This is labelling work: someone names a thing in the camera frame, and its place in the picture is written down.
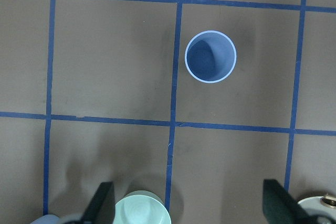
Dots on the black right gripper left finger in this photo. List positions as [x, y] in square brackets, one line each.
[101, 208]

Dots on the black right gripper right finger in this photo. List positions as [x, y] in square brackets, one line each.
[280, 207]

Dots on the light blue cup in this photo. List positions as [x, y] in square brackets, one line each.
[46, 219]

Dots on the mint green bowl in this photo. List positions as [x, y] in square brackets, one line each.
[141, 206]

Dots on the blue plastic cup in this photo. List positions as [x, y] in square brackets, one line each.
[210, 56]

